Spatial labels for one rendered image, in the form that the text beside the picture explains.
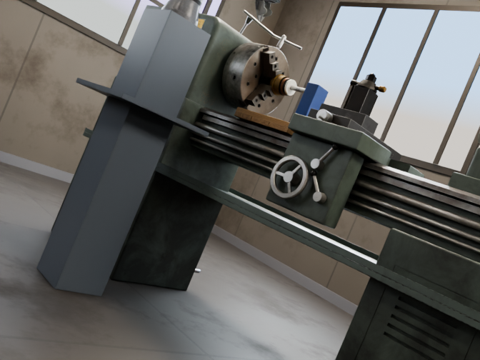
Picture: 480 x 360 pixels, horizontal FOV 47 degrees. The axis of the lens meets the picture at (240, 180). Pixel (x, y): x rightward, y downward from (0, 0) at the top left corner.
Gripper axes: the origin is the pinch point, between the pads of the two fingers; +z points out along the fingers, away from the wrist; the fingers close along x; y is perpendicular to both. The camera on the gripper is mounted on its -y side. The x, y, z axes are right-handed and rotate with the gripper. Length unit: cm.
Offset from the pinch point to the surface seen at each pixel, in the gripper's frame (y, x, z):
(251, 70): 12.8, -10.2, 23.3
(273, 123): 42, -22, 41
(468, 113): 21, 205, 17
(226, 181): -2, 5, 78
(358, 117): 75, -14, 31
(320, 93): 45, -1, 26
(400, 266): 115, -35, 69
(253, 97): 16.0, -8.7, 34.5
